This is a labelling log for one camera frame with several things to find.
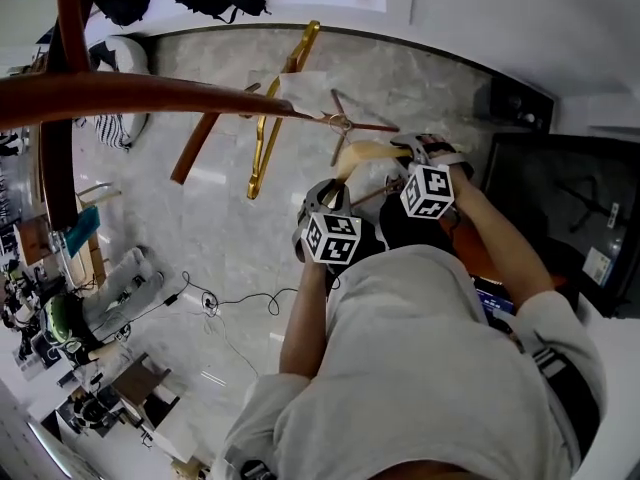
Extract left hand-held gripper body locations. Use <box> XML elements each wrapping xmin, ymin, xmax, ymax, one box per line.
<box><xmin>292</xmin><ymin>209</ymin><xmax>364</xmax><ymax>267</ymax></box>

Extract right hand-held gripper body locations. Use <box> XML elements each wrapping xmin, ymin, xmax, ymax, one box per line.
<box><xmin>399</xmin><ymin>140</ymin><xmax>474</xmax><ymax>219</ymax></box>

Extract light wooden hanger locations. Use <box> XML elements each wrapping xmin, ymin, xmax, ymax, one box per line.
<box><xmin>333</xmin><ymin>139</ymin><xmax>419</xmax><ymax>192</ymax></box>

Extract person's left forearm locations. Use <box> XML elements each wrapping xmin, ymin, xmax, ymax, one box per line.
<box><xmin>278</xmin><ymin>257</ymin><xmax>334</xmax><ymax>382</ymax></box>

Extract gold metal hanger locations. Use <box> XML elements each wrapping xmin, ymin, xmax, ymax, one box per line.
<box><xmin>246</xmin><ymin>20</ymin><xmax>321</xmax><ymax>200</ymax></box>

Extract person's right hand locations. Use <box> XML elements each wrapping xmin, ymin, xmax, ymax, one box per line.
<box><xmin>423</xmin><ymin>137</ymin><xmax>457</xmax><ymax>158</ymax></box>

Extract person's black trousers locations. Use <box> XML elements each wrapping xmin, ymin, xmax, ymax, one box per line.
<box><xmin>327</xmin><ymin>195</ymin><xmax>456</xmax><ymax>294</ymax></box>

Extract orange sofa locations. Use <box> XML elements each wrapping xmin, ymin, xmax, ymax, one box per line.
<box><xmin>447</xmin><ymin>217</ymin><xmax>569</xmax><ymax>294</ymax></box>

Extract small black bin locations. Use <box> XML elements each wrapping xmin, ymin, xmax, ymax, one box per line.
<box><xmin>473</xmin><ymin>78</ymin><xmax>555</xmax><ymax>132</ymax></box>

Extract white paper sheet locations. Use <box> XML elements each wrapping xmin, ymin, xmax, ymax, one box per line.
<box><xmin>277</xmin><ymin>70</ymin><xmax>327</xmax><ymax>119</ymax></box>

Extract black glass cabinet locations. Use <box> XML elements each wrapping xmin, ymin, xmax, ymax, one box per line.
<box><xmin>479</xmin><ymin>132</ymin><xmax>640</xmax><ymax>319</ymax></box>

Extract small lit screen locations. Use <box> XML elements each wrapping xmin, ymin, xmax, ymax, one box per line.
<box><xmin>474</xmin><ymin>276</ymin><xmax>519</xmax><ymax>324</ymax></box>

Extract person's grey t-shirt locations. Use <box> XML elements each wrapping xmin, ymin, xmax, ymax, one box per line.
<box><xmin>219</xmin><ymin>245</ymin><xmax>609</xmax><ymax>480</ymax></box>

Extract striped cloth on beanbag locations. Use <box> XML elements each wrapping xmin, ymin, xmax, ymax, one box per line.
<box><xmin>93</xmin><ymin>112</ymin><xmax>134</xmax><ymax>150</ymax></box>

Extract brown wooden coat rack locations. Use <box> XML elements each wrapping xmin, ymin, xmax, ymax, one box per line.
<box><xmin>0</xmin><ymin>0</ymin><xmax>407</xmax><ymax>232</ymax></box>

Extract small wooden table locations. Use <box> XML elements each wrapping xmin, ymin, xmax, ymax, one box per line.
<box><xmin>49</xmin><ymin>181</ymin><xmax>124</xmax><ymax>289</ymax></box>

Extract white beanbag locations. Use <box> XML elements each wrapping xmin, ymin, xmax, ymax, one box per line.
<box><xmin>87</xmin><ymin>35</ymin><xmax>151</xmax><ymax>149</ymax></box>

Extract teal bag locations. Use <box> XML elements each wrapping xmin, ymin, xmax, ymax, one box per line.
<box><xmin>64</xmin><ymin>205</ymin><xmax>101</xmax><ymax>253</ymax></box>

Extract brown wooden stool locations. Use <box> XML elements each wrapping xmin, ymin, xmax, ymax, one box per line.
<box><xmin>112</xmin><ymin>352</ymin><xmax>181</xmax><ymax>432</ymax></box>

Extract black clip-on device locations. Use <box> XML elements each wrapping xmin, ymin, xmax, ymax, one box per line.
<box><xmin>239</xmin><ymin>460</ymin><xmax>276</xmax><ymax>480</ymax></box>

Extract small black backpack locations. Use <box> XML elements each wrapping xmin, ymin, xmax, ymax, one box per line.
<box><xmin>92</xmin><ymin>0</ymin><xmax>151</xmax><ymax>28</ymax></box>

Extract black cable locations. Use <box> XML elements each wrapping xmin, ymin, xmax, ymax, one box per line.
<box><xmin>177</xmin><ymin>270</ymin><xmax>301</xmax><ymax>319</ymax></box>

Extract white cable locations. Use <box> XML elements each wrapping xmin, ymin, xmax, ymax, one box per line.
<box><xmin>204</xmin><ymin>312</ymin><xmax>261</xmax><ymax>379</ymax></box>

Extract black shoulder strap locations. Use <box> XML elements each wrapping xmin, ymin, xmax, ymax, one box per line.
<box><xmin>529</xmin><ymin>347</ymin><xmax>601</xmax><ymax>462</ymax></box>

